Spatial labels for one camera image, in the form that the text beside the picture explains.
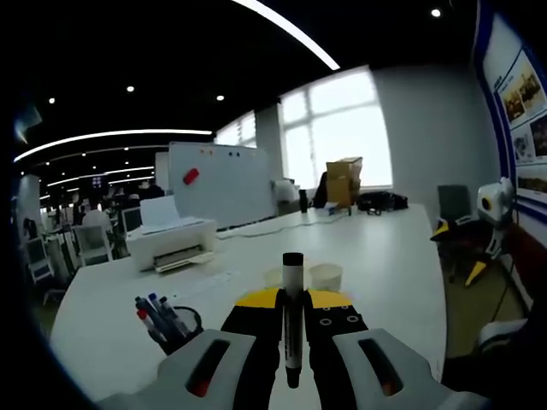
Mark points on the hanging display screen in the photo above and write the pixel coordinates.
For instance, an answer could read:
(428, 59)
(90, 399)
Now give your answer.
(99, 181)

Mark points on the white printer paper stack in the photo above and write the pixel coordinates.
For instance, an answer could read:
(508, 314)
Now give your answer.
(158, 213)

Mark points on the dark cloth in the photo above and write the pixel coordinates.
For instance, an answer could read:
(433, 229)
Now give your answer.
(320, 192)

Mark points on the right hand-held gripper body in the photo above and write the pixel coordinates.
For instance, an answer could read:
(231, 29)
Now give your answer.
(500, 198)

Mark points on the red whiteboard eraser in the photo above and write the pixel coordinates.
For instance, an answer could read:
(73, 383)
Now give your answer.
(191, 176)

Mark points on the white standing whiteboard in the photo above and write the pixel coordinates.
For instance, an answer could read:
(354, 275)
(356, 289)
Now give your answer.
(231, 188)

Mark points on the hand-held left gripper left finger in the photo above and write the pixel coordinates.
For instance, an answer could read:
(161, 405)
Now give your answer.
(248, 341)

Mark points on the white worn device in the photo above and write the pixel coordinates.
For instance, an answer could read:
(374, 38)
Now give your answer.
(504, 333)

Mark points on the black cap whiteboard marker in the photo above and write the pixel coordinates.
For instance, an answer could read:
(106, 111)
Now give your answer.
(293, 307)
(168, 309)

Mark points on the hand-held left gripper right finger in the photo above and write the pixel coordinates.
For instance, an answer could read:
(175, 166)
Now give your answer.
(333, 341)

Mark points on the person's black clothing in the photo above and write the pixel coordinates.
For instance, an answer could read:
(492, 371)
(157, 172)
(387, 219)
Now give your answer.
(504, 380)

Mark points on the white office chair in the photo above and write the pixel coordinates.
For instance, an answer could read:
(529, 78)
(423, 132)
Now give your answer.
(132, 218)
(38, 260)
(92, 245)

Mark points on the brown cardboard box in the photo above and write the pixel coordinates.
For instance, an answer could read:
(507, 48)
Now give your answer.
(342, 192)
(344, 167)

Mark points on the blue white wall poster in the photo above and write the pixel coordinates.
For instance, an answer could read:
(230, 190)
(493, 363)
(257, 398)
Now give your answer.
(513, 94)

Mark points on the black bag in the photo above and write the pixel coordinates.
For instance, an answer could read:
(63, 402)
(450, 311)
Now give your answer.
(382, 201)

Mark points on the large bright window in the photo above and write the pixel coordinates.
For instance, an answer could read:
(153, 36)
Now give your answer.
(342, 136)

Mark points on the wide curved ceiling light strip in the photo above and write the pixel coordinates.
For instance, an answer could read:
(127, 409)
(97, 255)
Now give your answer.
(290, 31)

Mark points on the white plastic container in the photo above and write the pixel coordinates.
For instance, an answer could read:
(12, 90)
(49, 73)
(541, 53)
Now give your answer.
(285, 190)

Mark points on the black bottle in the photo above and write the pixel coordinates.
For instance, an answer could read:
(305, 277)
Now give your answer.
(303, 200)

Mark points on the small blue white box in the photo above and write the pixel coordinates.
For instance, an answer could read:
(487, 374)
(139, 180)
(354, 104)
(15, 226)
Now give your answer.
(331, 209)

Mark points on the grey office chair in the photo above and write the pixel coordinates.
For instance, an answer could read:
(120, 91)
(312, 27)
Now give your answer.
(453, 200)

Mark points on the white green-print paper cup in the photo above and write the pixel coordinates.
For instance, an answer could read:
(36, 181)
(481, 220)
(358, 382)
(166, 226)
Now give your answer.
(272, 277)
(327, 277)

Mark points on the thin curved ceiling light strip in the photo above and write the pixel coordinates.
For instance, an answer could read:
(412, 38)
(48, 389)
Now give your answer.
(171, 130)

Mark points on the black mesh pen holder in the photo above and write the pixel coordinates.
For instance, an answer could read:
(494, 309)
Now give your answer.
(188, 320)

